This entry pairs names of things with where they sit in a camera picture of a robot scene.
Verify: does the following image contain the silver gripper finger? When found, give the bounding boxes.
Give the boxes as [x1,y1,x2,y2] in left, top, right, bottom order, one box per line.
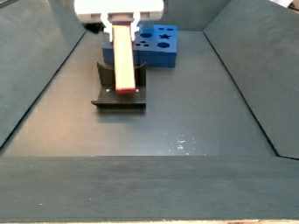
[100,13,113,42]
[130,11,141,41]

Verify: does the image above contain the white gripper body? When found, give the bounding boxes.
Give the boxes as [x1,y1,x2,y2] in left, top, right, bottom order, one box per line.
[73,0,164,23]

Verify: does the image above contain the black curved fixture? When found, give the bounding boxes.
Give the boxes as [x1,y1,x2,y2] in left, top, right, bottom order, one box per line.
[90,64,145,108]

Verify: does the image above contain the red rectangular block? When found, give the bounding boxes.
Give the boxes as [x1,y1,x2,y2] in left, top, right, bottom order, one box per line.
[110,24,137,95]

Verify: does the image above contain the blue shape sorter board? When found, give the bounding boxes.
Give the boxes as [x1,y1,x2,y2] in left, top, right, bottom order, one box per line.
[101,24,178,68]

